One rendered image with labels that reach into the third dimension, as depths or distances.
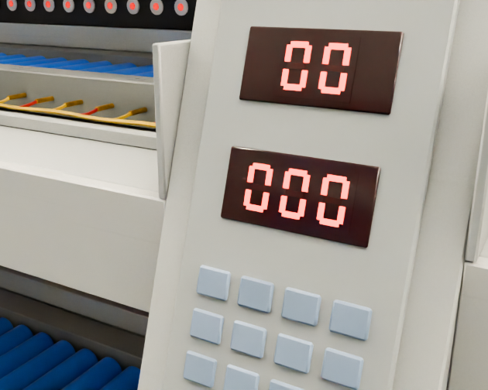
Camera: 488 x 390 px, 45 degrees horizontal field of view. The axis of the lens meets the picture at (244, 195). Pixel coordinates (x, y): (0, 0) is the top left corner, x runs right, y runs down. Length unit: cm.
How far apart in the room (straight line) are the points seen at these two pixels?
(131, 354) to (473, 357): 28
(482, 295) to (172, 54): 11
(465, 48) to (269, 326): 9
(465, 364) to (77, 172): 15
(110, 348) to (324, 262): 27
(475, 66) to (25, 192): 17
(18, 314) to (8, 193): 24
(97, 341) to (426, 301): 30
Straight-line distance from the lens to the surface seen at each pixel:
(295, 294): 17
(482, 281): 16
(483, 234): 17
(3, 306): 49
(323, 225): 17
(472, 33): 17
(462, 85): 17
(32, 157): 26
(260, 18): 18
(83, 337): 44
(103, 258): 22
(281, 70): 18
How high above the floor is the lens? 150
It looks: 3 degrees down
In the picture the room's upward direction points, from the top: 9 degrees clockwise
